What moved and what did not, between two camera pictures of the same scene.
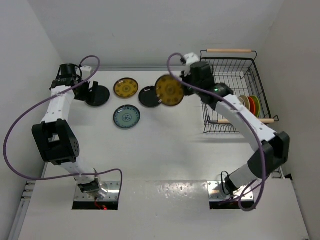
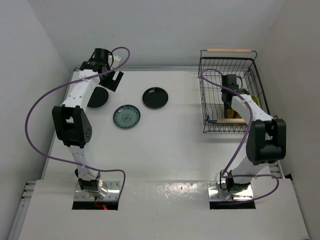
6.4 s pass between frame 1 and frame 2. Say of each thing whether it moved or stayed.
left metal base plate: stayed
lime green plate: stayed
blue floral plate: stayed
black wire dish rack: stayed
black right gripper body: moved
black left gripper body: moved
